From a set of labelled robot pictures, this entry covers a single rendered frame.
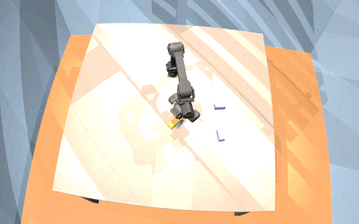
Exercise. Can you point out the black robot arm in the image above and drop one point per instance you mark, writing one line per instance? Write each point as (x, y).
(176, 68)

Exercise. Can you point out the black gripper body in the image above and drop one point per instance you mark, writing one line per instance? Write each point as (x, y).
(174, 98)

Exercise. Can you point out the yellow bar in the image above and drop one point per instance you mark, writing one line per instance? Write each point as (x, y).
(174, 122)

